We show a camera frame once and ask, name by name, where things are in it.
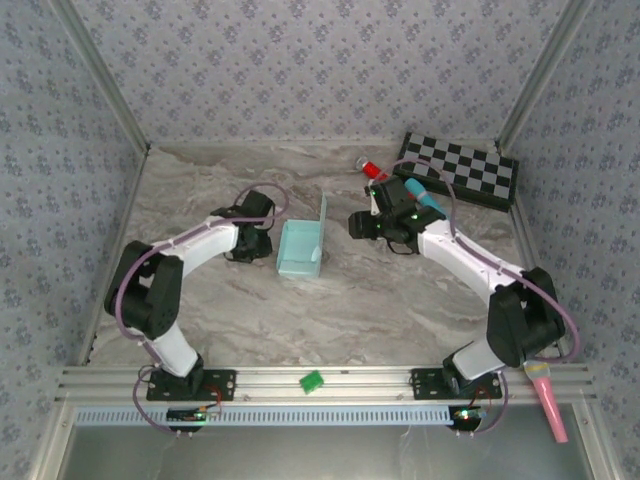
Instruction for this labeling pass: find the light blue paper box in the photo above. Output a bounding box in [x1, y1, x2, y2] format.
[275, 192, 330, 280]

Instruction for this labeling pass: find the blue toy microphone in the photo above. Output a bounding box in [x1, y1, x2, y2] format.
[403, 178, 447, 221]

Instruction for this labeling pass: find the red toy tube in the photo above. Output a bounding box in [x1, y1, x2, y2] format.
[355, 157, 389, 182]

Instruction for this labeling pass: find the black and grey chessboard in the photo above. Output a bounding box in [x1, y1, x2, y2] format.
[392, 131, 520, 214]

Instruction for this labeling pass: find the green plastic block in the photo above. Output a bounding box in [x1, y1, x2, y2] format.
[298, 369, 325, 395]

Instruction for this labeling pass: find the pink toy microphone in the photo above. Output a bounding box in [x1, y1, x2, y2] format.
[523, 362, 570, 444]

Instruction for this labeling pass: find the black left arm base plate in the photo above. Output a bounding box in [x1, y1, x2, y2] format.
[146, 367, 237, 402]

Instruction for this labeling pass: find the aluminium side rail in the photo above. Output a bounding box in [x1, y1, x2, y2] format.
[509, 194, 569, 364]
[77, 144, 151, 366]

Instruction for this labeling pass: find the aluminium front rail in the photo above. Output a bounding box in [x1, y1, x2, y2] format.
[54, 364, 599, 405]

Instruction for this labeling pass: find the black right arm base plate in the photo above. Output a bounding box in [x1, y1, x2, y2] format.
[409, 367, 503, 401]

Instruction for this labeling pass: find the slotted grey cable duct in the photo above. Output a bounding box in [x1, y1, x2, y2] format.
[74, 404, 454, 427]

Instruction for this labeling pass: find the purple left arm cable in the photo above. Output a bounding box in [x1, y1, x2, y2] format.
[114, 183, 291, 437]

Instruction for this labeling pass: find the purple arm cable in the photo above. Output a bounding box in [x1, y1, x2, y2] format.
[372, 158, 581, 439]
[114, 183, 291, 437]

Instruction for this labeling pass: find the aluminium frame post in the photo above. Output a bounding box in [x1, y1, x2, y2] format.
[499, 0, 596, 149]

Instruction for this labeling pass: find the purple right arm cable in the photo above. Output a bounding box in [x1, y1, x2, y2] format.
[372, 158, 581, 439]

